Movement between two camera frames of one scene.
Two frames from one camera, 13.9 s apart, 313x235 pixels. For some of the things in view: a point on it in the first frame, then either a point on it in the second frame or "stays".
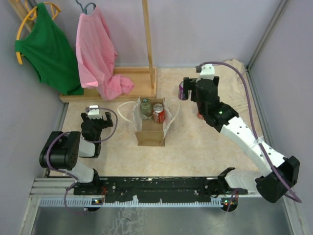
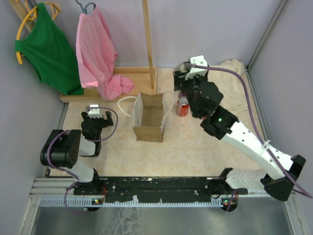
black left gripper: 109,122 stays
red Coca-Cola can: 159,113 → 182,106
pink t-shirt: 96,56 stays
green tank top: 48,49 stays
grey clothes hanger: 84,9 stays
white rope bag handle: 119,113 → 123,97
